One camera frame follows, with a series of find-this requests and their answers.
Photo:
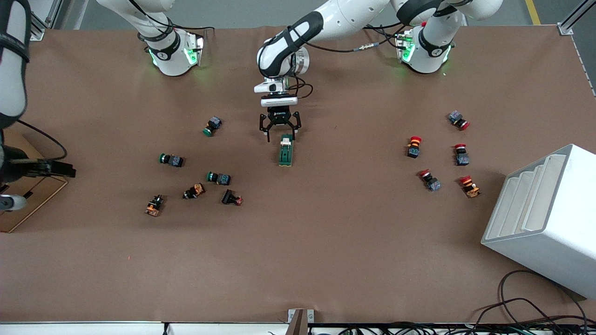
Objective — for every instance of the aluminium frame profile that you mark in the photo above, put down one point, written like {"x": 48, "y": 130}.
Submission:
{"x": 37, "y": 33}

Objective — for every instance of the red emergency button orange block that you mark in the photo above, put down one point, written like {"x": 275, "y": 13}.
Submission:
{"x": 413, "y": 146}
{"x": 470, "y": 187}

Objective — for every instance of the white slotted rack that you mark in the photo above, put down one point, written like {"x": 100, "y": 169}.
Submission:
{"x": 545, "y": 228}

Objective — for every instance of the brown paper table cover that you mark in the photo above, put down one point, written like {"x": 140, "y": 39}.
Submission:
{"x": 326, "y": 256}

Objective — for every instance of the black switch orange block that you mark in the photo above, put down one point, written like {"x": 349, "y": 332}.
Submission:
{"x": 154, "y": 205}
{"x": 194, "y": 191}

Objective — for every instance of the cardboard box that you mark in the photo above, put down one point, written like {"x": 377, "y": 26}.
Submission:
{"x": 37, "y": 195}

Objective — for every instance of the green pushbutton grey block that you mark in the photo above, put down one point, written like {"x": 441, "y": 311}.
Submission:
{"x": 171, "y": 160}
{"x": 219, "y": 177}
{"x": 212, "y": 126}

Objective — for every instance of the metal table edge bracket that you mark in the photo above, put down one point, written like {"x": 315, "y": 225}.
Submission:
{"x": 300, "y": 321}

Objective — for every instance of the white table edge strip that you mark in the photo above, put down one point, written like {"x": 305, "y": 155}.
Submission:
{"x": 93, "y": 328}

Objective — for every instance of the aluminium frame post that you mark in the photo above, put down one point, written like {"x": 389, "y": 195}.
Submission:
{"x": 565, "y": 29}

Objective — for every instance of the red emergency button grey block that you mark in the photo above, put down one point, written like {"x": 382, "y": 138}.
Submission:
{"x": 430, "y": 180}
{"x": 458, "y": 120}
{"x": 461, "y": 156}

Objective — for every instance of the black switch red lens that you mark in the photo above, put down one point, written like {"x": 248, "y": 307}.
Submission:
{"x": 231, "y": 197}

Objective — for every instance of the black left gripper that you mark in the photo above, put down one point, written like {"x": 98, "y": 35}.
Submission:
{"x": 279, "y": 116}

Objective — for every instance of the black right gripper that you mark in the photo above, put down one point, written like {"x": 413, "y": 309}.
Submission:
{"x": 14, "y": 170}

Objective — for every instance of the green terminal block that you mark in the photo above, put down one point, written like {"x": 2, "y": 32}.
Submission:
{"x": 285, "y": 153}

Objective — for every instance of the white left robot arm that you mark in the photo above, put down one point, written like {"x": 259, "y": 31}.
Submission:
{"x": 335, "y": 16}

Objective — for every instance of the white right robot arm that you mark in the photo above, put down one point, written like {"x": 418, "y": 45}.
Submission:
{"x": 170, "y": 60}

